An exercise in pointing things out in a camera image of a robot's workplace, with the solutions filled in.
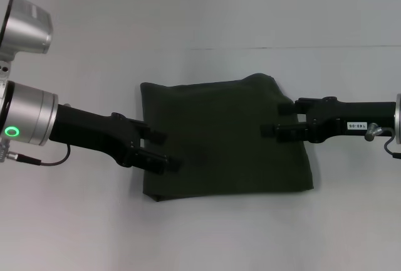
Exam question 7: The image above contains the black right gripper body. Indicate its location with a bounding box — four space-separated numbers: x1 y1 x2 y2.
294 96 398 144

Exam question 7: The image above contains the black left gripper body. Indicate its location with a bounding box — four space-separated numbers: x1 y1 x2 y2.
48 102 145 169

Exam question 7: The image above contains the dark green FREE! t-shirt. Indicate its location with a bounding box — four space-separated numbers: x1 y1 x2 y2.
138 72 323 203

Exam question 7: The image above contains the dark right gripper cable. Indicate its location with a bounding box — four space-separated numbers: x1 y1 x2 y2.
364 122 401 160

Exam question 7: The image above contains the dark gripper cable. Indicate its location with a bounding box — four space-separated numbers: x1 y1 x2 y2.
364 122 401 160
6 144 71 167

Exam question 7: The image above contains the dark left gripper cable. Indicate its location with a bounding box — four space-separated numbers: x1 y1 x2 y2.
6 144 71 167

